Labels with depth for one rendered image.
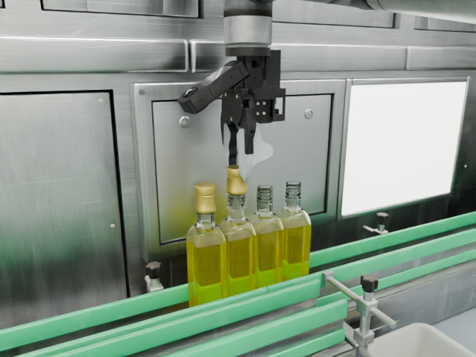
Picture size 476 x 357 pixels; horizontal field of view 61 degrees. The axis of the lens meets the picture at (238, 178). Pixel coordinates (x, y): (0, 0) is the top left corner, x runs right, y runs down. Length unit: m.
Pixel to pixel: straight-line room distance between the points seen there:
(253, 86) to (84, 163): 0.33
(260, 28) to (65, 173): 0.42
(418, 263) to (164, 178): 0.60
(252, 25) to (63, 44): 0.30
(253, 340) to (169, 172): 0.33
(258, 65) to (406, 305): 0.63
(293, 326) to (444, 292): 0.50
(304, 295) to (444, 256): 0.42
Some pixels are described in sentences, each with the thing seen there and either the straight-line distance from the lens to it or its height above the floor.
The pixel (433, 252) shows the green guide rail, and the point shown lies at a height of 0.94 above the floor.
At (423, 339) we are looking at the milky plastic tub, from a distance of 0.96.
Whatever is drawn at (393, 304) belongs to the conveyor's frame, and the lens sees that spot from 0.97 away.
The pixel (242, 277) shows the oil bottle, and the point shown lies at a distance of 0.72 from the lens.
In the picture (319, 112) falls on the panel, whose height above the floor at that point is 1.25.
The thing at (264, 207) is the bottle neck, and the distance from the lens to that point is 0.71.
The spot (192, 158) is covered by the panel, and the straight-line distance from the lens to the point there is 0.78.
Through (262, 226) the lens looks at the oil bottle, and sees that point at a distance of 0.71.
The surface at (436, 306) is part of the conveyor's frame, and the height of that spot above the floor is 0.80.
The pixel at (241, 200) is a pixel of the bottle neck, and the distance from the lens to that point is 0.68.
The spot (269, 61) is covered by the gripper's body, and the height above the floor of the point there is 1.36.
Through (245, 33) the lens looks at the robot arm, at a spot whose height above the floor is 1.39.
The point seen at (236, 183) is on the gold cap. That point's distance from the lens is 0.66.
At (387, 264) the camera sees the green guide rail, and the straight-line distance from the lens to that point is 0.92.
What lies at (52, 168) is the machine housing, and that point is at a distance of 0.77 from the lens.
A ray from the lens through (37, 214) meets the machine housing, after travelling 0.79.
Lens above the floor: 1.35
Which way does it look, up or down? 16 degrees down
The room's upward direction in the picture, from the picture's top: straight up
